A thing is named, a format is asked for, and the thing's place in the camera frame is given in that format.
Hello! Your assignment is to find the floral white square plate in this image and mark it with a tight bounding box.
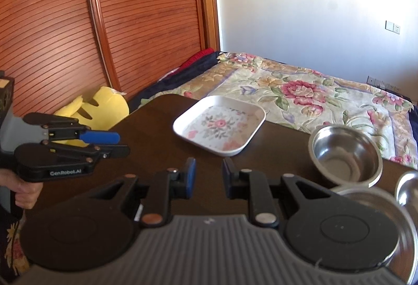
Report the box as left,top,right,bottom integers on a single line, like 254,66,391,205
172,95,266,157

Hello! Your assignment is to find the large steel bowl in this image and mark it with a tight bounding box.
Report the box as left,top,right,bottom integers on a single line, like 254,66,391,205
332,186,417,284

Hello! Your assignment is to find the left hand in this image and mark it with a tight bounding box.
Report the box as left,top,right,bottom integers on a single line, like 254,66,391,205
0,169,43,209

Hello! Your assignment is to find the yellow plush toy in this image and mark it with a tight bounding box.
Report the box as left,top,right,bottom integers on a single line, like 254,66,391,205
54,87,130,131

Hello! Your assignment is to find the small steel bowl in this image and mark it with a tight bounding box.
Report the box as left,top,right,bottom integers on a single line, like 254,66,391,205
308,125,383,187

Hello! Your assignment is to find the floral bed quilt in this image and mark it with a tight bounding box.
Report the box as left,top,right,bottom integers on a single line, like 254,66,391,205
138,52,417,169

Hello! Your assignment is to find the wooden slatted wardrobe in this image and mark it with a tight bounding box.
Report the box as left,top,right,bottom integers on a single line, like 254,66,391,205
1,0,220,116

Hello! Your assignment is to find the dark blue blanket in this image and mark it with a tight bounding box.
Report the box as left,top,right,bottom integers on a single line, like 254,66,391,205
128,51,222,113

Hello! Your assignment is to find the red pillow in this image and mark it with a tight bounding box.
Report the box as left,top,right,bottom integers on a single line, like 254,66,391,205
176,48,215,72

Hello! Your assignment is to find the medium steel bowl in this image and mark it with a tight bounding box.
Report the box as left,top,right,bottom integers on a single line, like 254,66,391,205
395,171,418,221

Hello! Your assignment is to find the white wall socket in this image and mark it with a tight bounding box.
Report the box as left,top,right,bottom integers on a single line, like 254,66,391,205
385,21,400,34

